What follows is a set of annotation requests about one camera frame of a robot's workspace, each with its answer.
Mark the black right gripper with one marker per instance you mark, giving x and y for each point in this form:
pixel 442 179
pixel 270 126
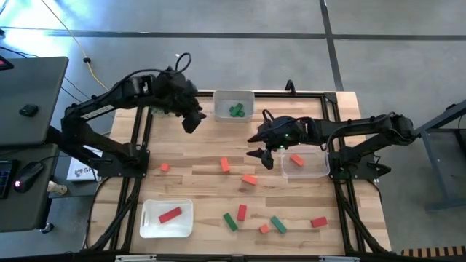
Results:
pixel 287 132

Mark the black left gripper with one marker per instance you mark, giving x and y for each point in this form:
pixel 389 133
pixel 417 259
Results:
pixel 174 92

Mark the orange wooden block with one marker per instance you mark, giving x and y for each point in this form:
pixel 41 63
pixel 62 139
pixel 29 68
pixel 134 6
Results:
pixel 297 159
pixel 225 164
pixel 249 179

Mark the green wooden block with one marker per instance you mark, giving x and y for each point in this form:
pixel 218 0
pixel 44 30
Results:
pixel 230 222
pixel 236 109
pixel 278 224
pixel 241 114

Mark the small orange wooden cube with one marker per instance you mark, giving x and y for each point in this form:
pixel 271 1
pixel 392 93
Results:
pixel 264 229
pixel 165 167

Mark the long red wooden block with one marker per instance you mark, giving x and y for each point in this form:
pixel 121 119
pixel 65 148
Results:
pixel 170 215

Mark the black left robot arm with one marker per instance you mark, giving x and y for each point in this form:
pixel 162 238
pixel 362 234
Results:
pixel 98 109

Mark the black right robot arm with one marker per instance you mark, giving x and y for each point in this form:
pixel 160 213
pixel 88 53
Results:
pixel 364 125

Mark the grey plastic bin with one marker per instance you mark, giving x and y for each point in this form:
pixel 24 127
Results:
pixel 222 100

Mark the clear plastic bin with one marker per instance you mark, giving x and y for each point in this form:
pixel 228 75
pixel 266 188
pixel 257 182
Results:
pixel 316 171

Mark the white plastic bin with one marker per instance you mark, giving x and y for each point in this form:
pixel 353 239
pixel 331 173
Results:
pixel 153 229

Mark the white label box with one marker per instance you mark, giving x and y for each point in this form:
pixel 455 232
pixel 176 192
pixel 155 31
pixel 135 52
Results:
pixel 78 171

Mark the white round knob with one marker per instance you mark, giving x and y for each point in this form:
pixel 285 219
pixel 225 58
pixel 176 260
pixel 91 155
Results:
pixel 56 188

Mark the dark grey tabletop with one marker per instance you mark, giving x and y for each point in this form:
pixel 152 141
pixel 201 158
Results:
pixel 22 207
pixel 36 83

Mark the small black puck device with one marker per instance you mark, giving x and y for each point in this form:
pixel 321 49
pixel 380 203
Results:
pixel 29 110

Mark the black computer mouse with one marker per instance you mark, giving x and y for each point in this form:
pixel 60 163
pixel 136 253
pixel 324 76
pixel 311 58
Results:
pixel 27 176

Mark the blue caster wheel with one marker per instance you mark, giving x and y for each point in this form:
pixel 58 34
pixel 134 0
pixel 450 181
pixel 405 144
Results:
pixel 47 228

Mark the black orange striped strip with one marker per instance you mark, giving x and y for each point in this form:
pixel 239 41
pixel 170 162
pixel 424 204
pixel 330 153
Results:
pixel 433 251

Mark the black device with red light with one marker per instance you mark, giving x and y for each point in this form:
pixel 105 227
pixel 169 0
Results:
pixel 4 64

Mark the black keyboard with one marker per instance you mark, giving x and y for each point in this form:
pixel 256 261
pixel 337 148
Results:
pixel 4 180

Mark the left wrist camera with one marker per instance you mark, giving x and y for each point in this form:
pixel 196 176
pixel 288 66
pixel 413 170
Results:
pixel 192 123

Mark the black aluminium table frame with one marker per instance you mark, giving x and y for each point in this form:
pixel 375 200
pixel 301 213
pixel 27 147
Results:
pixel 291 95

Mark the black clamp bracket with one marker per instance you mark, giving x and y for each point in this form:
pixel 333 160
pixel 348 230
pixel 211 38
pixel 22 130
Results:
pixel 290 87

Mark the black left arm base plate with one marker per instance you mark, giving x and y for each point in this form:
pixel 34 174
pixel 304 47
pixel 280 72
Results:
pixel 113 169

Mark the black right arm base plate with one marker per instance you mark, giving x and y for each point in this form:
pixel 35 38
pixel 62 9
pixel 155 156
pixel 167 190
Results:
pixel 364 171

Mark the silver metal bracket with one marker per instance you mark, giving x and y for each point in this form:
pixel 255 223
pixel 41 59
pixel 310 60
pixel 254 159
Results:
pixel 134 258
pixel 338 259

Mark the grey metal table frame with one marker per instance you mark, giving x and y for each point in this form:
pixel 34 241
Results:
pixel 437 122

